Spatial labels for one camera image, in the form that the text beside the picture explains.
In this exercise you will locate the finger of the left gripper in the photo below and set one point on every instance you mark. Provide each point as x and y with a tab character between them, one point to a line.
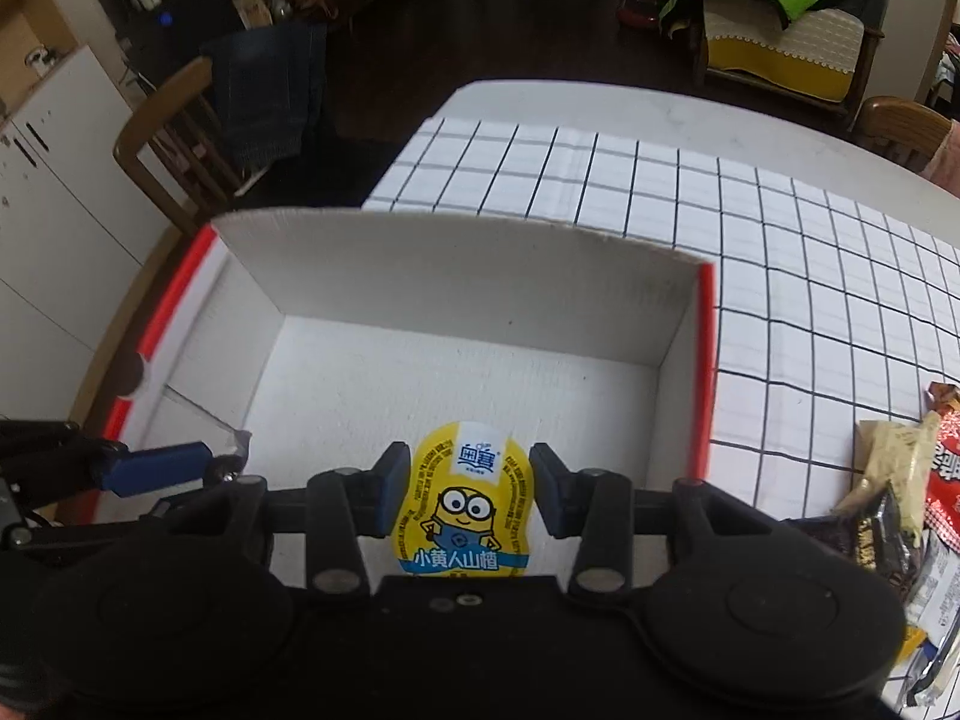
145	471

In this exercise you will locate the white cabinet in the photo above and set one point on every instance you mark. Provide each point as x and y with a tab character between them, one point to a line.
76	233

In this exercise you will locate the yellow minion snack pack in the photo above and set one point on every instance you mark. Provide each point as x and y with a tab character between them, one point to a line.
467	510

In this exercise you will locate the dark cloth on chair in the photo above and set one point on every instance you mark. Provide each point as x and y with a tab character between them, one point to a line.
271	91

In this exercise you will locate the red noodle snack bag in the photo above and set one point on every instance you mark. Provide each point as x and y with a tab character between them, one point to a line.
943	493

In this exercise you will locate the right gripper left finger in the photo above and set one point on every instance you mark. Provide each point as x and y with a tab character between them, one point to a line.
347	504

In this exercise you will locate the dark brown chocolate packet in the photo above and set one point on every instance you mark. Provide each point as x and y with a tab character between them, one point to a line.
871	535

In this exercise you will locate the red white cardboard box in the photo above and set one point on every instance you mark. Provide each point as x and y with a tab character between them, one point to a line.
328	335

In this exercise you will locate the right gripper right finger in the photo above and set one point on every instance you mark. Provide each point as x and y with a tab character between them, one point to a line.
595	506

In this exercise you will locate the black coffee machine cabinet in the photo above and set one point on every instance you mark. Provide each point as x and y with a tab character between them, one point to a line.
159	37

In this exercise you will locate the blue white cookie packet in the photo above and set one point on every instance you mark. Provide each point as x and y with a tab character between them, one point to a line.
932	613

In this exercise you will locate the white black grid tablecloth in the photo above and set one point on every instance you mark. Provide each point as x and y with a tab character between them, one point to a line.
830	313

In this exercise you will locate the wooden chair with pink cloth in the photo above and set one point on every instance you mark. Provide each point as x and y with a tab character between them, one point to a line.
900	131

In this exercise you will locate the pink cloth on chair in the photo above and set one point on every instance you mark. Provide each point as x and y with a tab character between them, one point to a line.
943	169

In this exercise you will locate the wooden chair left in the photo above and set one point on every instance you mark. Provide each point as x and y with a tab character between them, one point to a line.
178	126

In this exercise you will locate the beige snack packet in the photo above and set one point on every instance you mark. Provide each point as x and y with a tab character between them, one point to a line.
898	457

